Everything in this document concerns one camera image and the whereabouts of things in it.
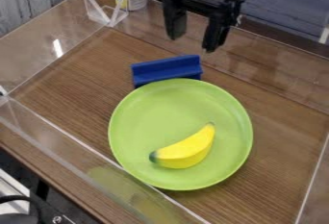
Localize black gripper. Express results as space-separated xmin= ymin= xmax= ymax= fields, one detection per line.
xmin=163 ymin=0 xmax=246 ymax=53

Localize yellow toy banana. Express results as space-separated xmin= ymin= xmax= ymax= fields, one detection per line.
xmin=148 ymin=123 xmax=215 ymax=169

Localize green round plate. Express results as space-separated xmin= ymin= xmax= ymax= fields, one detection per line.
xmin=108 ymin=79 xmax=252 ymax=190

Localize blue foam block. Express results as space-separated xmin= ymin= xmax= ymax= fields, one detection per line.
xmin=131 ymin=55 xmax=203 ymax=87

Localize clear acrylic corner bracket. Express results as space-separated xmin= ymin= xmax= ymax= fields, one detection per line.
xmin=83 ymin=0 xmax=128 ymax=28

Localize clear acrylic enclosure wall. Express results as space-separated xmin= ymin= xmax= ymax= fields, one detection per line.
xmin=0 ymin=0 xmax=329 ymax=224

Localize black cable bottom left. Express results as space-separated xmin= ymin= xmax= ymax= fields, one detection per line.
xmin=0 ymin=194 xmax=46 ymax=224

